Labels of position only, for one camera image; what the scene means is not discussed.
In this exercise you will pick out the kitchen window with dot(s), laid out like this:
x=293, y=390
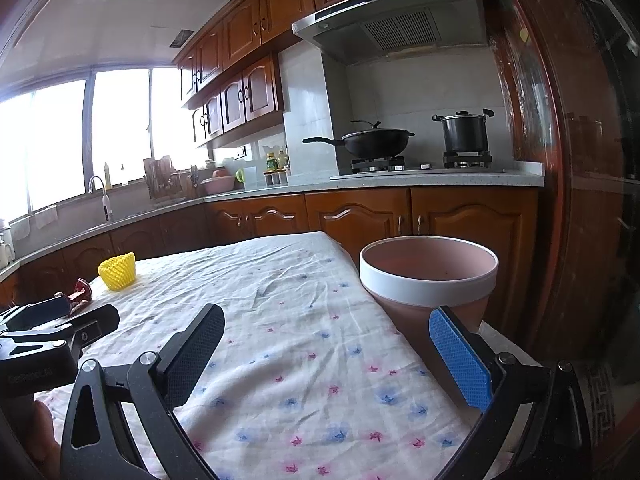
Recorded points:
x=60, y=145

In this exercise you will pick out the black wok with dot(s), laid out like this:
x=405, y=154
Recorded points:
x=375, y=142

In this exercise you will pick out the black stock pot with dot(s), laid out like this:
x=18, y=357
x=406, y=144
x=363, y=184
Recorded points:
x=465, y=132

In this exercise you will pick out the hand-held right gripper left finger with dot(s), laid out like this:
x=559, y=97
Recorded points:
x=195, y=345

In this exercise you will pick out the green cup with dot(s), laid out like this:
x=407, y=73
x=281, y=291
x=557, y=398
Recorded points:
x=241, y=176

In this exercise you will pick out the red wrapper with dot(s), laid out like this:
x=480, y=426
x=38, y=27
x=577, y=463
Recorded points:
x=80, y=292

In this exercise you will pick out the pink bucket with white rim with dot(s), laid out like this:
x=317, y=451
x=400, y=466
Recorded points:
x=425, y=260

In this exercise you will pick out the white floral tablecloth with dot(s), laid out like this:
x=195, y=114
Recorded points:
x=300, y=335

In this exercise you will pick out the steel range hood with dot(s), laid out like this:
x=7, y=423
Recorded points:
x=390, y=25

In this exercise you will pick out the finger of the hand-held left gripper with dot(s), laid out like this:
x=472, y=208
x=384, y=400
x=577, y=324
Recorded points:
x=95, y=327
x=50, y=306

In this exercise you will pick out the green label sauce bottle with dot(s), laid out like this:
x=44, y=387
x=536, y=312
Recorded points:
x=270, y=161

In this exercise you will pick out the wooden sliding door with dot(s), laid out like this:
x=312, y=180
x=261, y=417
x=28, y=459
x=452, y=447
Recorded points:
x=550, y=160

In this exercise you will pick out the pink basin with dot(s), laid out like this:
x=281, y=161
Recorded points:
x=217, y=185

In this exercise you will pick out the yellow foam net sleeve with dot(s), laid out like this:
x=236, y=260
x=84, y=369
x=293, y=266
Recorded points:
x=117, y=272

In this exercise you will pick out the person's left hand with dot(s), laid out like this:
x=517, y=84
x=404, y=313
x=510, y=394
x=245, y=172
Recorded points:
x=42, y=427

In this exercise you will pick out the ceiling vent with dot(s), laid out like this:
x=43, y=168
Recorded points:
x=181, y=38

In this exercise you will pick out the steel gas stove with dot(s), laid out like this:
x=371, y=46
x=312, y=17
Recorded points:
x=425, y=170

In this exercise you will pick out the yellow dish soap bottle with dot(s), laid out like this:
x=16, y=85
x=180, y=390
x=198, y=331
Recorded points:
x=107, y=177

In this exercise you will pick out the wooden base cabinets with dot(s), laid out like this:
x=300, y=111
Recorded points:
x=350, y=215

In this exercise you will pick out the chrome kitchen faucet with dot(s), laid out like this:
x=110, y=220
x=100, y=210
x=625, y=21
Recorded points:
x=102, y=195

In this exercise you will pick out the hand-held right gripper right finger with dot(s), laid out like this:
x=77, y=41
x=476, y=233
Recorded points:
x=460, y=355

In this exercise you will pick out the wooden wall cabinets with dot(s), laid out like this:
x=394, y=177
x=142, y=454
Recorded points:
x=250, y=25

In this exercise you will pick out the wooden cutting board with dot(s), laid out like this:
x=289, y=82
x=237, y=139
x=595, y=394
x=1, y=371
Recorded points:
x=157, y=175

